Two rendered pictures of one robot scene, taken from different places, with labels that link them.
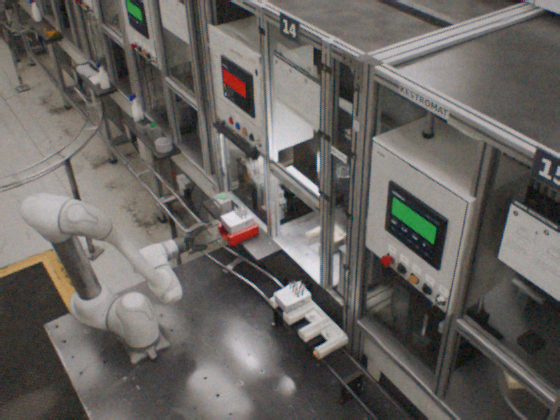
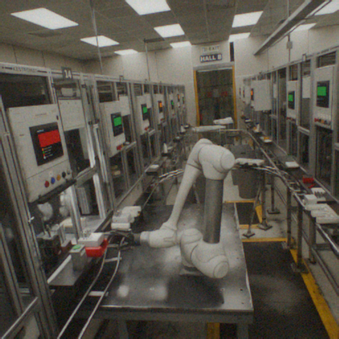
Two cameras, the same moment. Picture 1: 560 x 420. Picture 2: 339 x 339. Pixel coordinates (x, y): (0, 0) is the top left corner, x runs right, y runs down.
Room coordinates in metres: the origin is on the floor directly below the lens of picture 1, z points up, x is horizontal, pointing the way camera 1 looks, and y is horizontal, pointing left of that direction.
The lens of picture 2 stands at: (3.18, 1.71, 1.81)
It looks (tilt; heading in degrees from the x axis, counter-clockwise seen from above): 15 degrees down; 223
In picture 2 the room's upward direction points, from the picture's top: 6 degrees counter-clockwise
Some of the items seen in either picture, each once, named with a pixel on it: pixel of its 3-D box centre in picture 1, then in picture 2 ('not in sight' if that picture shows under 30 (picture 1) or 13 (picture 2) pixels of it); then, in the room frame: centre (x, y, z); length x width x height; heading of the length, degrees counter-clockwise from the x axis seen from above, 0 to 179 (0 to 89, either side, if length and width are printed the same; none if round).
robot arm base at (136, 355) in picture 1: (144, 341); (194, 262); (1.88, 0.62, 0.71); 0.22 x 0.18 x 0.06; 32
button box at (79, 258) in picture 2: (224, 206); (77, 256); (2.50, 0.28, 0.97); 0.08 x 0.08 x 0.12; 32
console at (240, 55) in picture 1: (259, 82); (26, 150); (2.56, 0.08, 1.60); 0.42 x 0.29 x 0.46; 32
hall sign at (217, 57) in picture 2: not in sight; (210, 57); (-5.25, -3.77, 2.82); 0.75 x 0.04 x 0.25; 122
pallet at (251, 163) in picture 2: not in sight; (248, 163); (-0.13, 0.02, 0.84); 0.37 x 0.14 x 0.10; 90
